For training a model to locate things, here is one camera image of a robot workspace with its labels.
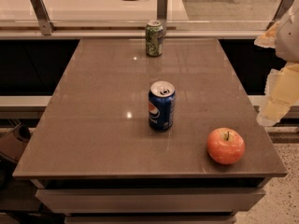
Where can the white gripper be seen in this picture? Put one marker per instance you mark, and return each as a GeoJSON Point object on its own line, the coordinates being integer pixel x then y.
{"type": "Point", "coordinates": [289, 39]}

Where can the red apple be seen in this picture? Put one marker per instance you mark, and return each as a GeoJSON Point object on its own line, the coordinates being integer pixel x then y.
{"type": "Point", "coordinates": [225, 146]}

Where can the blue Pepsi can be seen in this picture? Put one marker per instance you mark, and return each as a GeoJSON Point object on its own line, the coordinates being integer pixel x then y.
{"type": "Point", "coordinates": [162, 100]}

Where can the green soda can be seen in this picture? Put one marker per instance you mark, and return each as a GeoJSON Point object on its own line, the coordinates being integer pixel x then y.
{"type": "Point", "coordinates": [154, 38]}

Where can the grey drawer cabinet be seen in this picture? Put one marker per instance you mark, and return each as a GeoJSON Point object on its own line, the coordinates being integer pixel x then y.
{"type": "Point", "coordinates": [150, 206]}

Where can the dark chair at left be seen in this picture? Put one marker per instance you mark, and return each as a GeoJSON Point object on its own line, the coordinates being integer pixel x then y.
{"type": "Point", "coordinates": [12, 144]}

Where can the right metal railing bracket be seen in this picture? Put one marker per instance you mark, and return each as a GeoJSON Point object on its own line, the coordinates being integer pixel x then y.
{"type": "Point", "coordinates": [283, 7]}

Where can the metal railing bracket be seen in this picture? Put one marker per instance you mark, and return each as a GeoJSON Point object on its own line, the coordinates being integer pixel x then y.
{"type": "Point", "coordinates": [45, 25]}
{"type": "Point", "coordinates": [162, 12]}
{"type": "Point", "coordinates": [283, 7]}

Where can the middle metal railing bracket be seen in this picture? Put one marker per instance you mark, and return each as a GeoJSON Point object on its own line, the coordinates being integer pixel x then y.
{"type": "Point", "coordinates": [162, 12]}

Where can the left metal railing bracket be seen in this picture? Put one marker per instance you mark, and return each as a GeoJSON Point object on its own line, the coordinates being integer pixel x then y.
{"type": "Point", "coordinates": [45, 25]}

